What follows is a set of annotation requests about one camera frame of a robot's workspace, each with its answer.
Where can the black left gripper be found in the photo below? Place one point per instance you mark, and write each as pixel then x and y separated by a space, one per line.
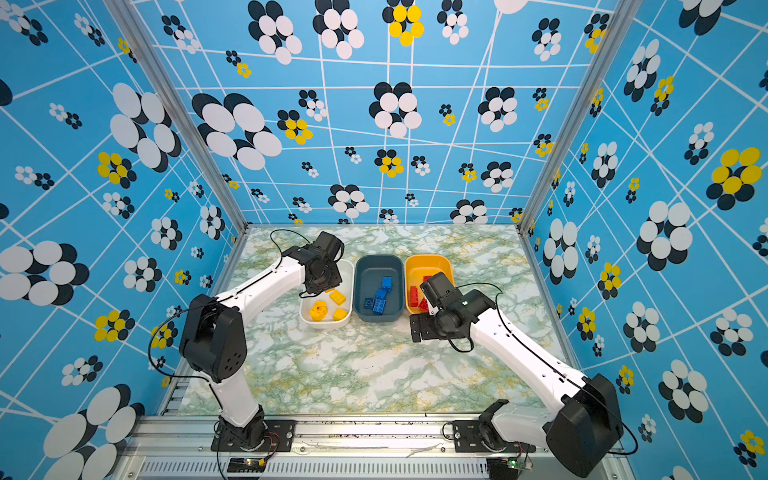
pixel 337 280

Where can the dark teal plastic bin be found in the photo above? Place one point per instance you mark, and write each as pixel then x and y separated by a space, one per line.
pixel 370 270

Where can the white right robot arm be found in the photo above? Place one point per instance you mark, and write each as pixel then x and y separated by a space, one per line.
pixel 580 420

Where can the white plastic bin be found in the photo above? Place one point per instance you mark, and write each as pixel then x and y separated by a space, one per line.
pixel 331 309

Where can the aluminium front rail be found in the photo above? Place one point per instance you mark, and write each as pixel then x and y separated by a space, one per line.
pixel 411 446

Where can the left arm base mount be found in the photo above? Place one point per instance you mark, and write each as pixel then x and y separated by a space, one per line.
pixel 267 436

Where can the aluminium corner post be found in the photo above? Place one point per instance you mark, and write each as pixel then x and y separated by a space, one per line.
pixel 619 26
pixel 128 22

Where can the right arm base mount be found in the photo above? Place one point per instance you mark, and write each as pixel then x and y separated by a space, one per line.
pixel 467 437

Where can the aluminium corner post right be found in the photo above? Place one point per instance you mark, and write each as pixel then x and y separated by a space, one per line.
pixel 619 26

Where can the yellow plastic bin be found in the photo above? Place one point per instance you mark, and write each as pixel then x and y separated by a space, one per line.
pixel 420 265

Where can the aluminium corner post left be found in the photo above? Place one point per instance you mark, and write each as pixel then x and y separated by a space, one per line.
pixel 128 22

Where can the yellow tall lego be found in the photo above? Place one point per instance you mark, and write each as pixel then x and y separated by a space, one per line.
pixel 340 314

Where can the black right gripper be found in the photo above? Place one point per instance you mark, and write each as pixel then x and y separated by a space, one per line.
pixel 426 332

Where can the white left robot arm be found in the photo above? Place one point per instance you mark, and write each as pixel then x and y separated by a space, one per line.
pixel 213 341

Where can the yellow round lego piece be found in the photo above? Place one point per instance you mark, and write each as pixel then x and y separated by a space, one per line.
pixel 319 311

